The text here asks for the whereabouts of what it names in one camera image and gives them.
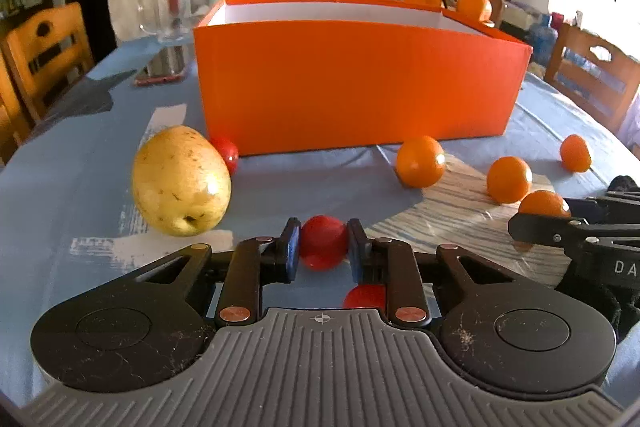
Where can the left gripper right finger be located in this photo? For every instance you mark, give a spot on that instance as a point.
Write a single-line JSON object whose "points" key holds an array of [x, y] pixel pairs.
{"points": [[391, 263]]}

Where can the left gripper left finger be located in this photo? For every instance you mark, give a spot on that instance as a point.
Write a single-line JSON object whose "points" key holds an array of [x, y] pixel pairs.
{"points": [[254, 264]]}

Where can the large orange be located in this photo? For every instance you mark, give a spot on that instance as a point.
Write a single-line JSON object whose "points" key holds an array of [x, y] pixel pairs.
{"points": [[545, 203]]}

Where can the red cherry tomato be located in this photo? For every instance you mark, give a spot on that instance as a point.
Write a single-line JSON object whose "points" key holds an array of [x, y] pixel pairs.
{"points": [[365, 296], [323, 243], [228, 151]]}

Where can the small orange kumquat front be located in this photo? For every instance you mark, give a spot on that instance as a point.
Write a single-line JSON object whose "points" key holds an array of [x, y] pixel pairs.
{"points": [[509, 180]]}

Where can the black cloth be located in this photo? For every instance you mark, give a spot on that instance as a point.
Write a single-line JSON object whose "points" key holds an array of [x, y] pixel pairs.
{"points": [[624, 184]]}

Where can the small orange far right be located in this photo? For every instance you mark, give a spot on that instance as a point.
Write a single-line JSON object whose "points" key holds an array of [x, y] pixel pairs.
{"points": [[574, 154]]}

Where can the small orange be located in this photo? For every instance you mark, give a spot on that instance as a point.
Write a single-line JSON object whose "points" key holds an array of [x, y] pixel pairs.
{"points": [[420, 162], [574, 154]]}

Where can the small orange behind front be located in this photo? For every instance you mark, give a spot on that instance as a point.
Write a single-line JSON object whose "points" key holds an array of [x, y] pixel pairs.
{"points": [[420, 162]]}

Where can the rear yellow pear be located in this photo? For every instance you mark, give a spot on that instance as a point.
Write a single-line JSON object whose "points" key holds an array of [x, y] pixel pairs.
{"points": [[180, 183]]}

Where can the right wooden chair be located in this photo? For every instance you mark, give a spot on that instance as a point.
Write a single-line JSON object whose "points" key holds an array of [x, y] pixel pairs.
{"points": [[593, 73]]}

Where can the orange cardboard box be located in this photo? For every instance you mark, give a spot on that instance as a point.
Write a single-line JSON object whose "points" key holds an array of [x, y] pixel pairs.
{"points": [[281, 76]]}

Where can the blue tablecloth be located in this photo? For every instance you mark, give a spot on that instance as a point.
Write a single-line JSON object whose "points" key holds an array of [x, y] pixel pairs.
{"points": [[68, 222]]}

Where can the smartphone on table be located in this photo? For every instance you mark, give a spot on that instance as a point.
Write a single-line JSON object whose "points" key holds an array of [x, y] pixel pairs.
{"points": [[169, 65]]}

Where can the glass mug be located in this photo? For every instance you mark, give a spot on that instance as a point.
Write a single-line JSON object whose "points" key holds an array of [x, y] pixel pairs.
{"points": [[166, 20]]}

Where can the right orange in bowl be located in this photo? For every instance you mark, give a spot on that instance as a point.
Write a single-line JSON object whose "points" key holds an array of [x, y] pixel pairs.
{"points": [[475, 9]]}

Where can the far left wooden chair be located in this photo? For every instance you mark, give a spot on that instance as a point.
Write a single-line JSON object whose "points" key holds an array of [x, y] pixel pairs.
{"points": [[47, 54]]}

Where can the near left wooden chair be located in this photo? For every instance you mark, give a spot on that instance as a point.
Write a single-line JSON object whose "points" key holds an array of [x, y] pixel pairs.
{"points": [[15, 123]]}

